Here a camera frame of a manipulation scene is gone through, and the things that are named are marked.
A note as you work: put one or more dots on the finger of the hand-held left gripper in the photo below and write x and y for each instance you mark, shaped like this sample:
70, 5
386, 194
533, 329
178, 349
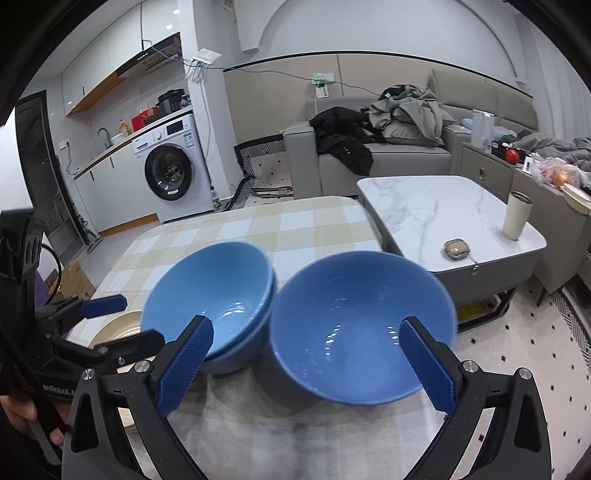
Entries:
104, 305
134, 344

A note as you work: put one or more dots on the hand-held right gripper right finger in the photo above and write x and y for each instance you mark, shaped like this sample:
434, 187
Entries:
429, 369

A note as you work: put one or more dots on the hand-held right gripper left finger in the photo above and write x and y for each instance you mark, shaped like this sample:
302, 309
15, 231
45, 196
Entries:
184, 369

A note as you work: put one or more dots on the cream plate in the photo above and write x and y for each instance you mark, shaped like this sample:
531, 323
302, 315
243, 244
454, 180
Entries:
115, 330

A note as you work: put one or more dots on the light blue bowl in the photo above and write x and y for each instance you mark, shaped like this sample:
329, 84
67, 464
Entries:
207, 286

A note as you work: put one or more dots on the person's left hand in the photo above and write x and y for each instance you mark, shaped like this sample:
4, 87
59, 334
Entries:
18, 410

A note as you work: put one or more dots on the purple bag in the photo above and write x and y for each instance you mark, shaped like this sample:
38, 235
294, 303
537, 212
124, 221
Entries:
41, 290

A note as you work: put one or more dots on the cardboard box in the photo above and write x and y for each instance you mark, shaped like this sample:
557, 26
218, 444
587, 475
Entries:
74, 281

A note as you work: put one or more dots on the white dotted rug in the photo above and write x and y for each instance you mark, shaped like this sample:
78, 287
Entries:
531, 332

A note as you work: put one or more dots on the white kitchen counter cabinet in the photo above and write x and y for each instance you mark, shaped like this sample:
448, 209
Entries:
115, 194

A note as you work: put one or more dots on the beige earbud case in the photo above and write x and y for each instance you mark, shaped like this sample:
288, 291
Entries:
455, 249

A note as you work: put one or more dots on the dark glass door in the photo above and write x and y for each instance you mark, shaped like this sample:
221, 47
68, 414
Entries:
41, 152

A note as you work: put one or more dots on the white washing machine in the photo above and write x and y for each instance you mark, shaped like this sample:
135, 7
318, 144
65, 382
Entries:
171, 170

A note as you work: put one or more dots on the small bottle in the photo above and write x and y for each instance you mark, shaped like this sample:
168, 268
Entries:
214, 198

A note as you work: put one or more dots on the white marble coffee table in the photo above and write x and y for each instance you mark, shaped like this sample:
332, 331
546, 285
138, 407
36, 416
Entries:
429, 207

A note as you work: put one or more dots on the metal faucet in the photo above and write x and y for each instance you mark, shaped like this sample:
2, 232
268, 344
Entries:
104, 136

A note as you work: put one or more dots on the cream tumbler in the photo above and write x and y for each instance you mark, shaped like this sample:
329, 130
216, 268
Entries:
515, 219

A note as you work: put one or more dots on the checkered tablecloth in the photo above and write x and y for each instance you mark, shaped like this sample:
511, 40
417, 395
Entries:
277, 221

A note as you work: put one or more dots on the yellow bottle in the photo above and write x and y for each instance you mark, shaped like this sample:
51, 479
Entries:
122, 127

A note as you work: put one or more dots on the red box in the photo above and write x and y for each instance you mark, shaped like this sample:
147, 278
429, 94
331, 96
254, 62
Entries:
143, 121

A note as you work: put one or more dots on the grey side cabinet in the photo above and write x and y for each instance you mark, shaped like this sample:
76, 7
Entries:
489, 170

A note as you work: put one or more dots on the grey sofa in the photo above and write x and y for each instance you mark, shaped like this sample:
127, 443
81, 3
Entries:
406, 161

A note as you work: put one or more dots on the patterned folding mat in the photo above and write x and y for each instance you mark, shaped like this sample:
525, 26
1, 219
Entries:
268, 170

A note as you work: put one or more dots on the black pressure cooker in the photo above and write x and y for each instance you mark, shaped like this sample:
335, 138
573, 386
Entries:
171, 101

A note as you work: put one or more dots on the red ball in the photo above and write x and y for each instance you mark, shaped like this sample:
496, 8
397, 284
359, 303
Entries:
511, 155

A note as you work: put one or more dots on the clear plastic bag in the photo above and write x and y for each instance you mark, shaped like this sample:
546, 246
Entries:
554, 168

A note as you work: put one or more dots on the white carton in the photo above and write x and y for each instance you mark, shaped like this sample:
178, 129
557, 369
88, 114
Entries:
482, 131

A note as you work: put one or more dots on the light blue pillow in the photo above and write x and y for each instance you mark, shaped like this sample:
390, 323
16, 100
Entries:
501, 134

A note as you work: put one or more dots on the black jacket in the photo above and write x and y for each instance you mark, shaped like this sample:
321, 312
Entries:
341, 138

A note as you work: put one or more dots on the range hood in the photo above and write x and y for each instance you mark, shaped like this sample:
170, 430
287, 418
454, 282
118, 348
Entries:
152, 57

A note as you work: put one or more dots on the grey clothes pile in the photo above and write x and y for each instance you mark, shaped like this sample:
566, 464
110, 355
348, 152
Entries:
406, 115

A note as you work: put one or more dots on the grey blanket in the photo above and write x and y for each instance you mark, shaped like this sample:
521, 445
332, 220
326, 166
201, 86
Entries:
563, 147

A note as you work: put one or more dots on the green tagged power strip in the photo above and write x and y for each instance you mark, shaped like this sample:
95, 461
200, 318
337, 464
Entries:
322, 85

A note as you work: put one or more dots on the white wall cabinets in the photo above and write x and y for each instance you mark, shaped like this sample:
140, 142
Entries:
92, 69

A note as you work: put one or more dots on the white wall power strip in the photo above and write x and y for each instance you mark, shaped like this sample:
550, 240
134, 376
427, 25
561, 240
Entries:
207, 56

